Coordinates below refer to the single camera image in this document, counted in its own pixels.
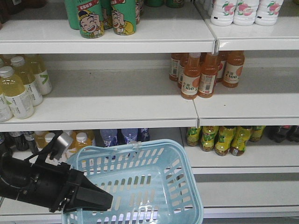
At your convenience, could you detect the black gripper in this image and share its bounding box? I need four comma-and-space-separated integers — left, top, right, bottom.
32, 163, 113, 213

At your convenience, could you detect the light blue plastic basket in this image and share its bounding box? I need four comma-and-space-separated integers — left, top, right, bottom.
62, 139, 204, 224

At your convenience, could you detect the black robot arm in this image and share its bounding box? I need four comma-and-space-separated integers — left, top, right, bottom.
0, 154, 113, 213

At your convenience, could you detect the blue sports drink bottle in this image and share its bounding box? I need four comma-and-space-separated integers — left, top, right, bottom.
137, 128, 150, 142
100, 129, 118, 147
121, 128, 138, 144

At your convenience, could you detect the dark tea bottle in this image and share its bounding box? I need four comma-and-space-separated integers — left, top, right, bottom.
8, 132, 28, 151

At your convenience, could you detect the white store shelving unit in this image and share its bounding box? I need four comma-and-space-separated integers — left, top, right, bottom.
0, 0, 299, 224

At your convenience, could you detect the pale yellow drink bottle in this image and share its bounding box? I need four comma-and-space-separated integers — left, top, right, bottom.
0, 66, 34, 119
11, 56, 43, 106

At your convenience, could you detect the yellow lemon tea bottle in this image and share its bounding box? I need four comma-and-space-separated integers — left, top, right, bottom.
249, 126, 266, 142
215, 126, 236, 156
200, 126, 219, 152
230, 126, 252, 156

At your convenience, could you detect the orange juice bottle front left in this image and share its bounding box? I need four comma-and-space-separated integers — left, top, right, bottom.
181, 52, 201, 99

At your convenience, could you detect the orange juice bottle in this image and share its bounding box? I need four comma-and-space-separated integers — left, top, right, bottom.
198, 53, 218, 98
181, 52, 201, 99
222, 50, 245, 88

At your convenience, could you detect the green cartoon drink can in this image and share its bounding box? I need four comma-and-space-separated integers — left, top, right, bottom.
110, 0, 136, 35
75, 0, 104, 39

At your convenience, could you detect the orange juice bottle front middle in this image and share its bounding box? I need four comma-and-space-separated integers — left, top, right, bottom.
198, 53, 218, 98

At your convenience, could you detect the orange juice bottle front right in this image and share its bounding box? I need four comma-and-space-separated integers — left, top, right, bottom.
222, 50, 245, 88

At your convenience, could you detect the cola bottle red label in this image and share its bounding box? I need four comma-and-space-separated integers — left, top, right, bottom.
268, 126, 292, 143

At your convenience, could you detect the white peach drink bottle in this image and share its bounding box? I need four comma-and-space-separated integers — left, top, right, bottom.
255, 0, 284, 26
233, 0, 259, 26
211, 0, 237, 27

